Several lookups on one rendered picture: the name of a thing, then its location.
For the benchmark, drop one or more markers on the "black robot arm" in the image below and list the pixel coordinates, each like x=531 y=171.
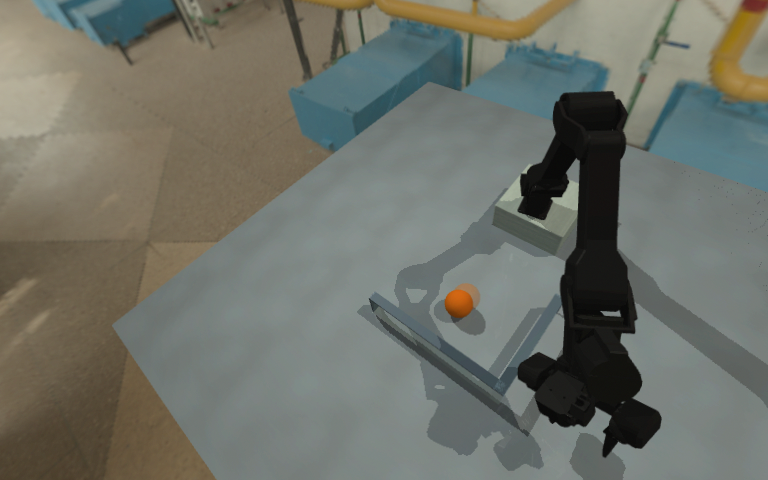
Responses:
x=588 y=126

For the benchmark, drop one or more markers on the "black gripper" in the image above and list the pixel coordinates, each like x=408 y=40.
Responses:
x=632 y=422

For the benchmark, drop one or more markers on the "clear low glass wall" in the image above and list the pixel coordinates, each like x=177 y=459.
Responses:
x=456 y=367

